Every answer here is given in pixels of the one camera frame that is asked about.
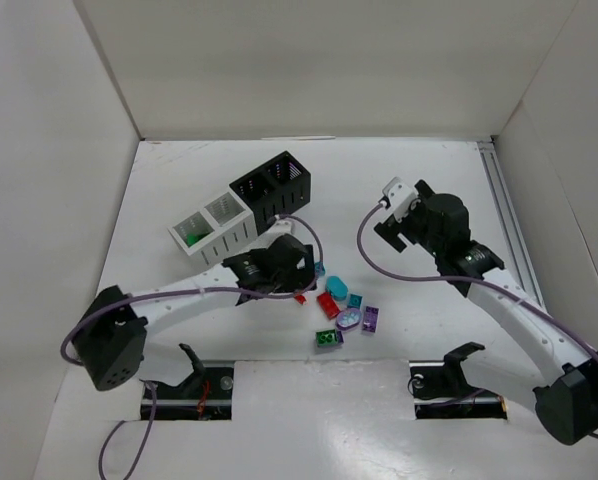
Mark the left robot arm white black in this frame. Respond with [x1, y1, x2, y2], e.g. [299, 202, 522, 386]
[61, 234, 315, 392]

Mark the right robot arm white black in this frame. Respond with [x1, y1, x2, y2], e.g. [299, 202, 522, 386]
[374, 177, 598, 445]

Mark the teal long lego plate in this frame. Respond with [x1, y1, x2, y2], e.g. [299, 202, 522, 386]
[315, 262, 326, 278]

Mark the teal rounded lego brick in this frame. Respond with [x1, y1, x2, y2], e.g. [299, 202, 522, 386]
[325, 276, 349, 302]

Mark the red long lego brick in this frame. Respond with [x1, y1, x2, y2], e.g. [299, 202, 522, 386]
[316, 291, 340, 320]

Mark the small teal square lego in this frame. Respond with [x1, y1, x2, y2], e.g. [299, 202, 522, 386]
[347, 294, 363, 309]

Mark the lilac oval paw lego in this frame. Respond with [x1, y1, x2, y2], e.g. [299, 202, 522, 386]
[335, 308, 362, 331]

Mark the black slotted double container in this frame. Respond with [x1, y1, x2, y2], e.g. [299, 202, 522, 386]
[229, 151, 311, 234]

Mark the green lego on purple plate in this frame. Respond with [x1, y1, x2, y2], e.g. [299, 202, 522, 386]
[315, 329, 344, 349]

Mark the white slotted double container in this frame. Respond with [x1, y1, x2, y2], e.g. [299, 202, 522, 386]
[168, 188, 258, 273]

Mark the purple lego brick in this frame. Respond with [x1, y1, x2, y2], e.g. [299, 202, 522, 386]
[361, 306, 379, 335]

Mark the green lego in container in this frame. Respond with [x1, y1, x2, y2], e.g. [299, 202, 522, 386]
[185, 233, 206, 247]

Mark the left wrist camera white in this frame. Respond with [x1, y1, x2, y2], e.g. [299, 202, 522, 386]
[271, 217, 295, 235]

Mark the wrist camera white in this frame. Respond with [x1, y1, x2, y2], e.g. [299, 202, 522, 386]
[271, 217, 295, 235]
[382, 177, 418, 222]

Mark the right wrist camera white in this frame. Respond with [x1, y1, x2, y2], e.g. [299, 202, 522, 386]
[382, 177, 418, 222]

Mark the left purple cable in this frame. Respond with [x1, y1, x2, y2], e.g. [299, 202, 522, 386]
[61, 214, 325, 476]

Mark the purple cable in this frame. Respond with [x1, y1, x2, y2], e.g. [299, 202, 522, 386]
[356, 202, 598, 441]
[61, 214, 325, 476]

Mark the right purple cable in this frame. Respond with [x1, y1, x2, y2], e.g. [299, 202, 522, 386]
[356, 202, 598, 441]

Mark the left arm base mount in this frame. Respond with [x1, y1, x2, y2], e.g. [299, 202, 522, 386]
[137, 343, 235, 421]

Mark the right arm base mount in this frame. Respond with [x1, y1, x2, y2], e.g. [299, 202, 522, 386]
[407, 342, 508, 420]

